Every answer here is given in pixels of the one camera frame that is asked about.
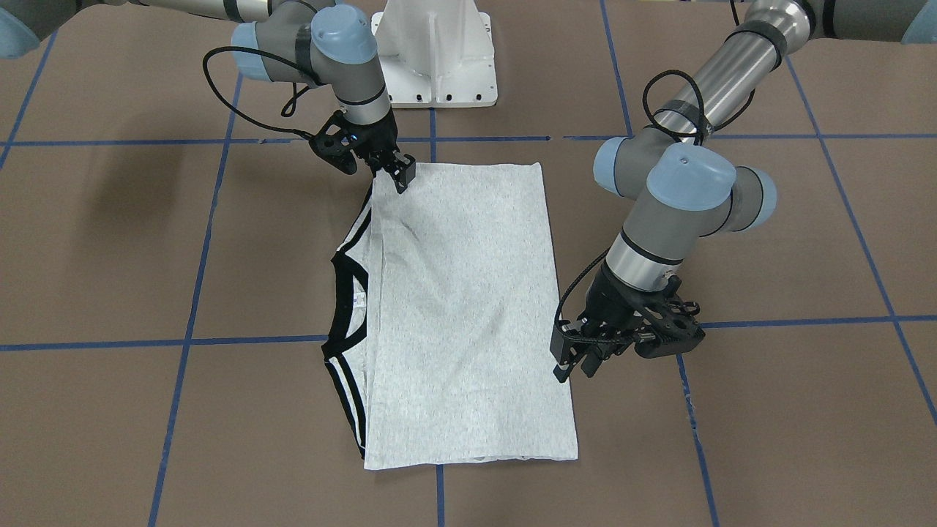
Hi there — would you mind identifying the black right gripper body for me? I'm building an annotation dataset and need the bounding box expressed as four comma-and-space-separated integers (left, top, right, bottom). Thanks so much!
346, 110, 401, 171

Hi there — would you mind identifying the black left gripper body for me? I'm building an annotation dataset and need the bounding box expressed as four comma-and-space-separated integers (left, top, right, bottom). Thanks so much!
578, 261, 662, 345

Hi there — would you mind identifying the grey cartoon print t-shirt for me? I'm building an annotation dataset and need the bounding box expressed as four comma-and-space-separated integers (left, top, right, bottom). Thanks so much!
322, 163, 578, 471

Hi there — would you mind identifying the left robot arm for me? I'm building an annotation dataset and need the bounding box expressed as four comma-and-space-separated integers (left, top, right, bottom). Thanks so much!
550, 1, 935, 383

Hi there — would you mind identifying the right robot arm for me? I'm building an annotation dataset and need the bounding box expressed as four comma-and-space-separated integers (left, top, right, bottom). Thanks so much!
152, 1, 416, 193

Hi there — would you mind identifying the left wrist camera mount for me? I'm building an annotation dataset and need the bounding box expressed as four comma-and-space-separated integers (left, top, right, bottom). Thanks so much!
632, 273, 706, 358

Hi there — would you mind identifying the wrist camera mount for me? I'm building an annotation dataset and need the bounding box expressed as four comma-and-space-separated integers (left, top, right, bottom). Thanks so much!
632, 273, 706, 358
307, 110, 359, 176

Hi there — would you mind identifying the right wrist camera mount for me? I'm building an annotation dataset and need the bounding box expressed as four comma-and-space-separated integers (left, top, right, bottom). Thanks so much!
307, 110, 359, 176

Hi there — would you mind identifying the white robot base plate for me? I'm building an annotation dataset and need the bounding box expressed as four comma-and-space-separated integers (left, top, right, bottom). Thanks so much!
370, 1, 499, 109

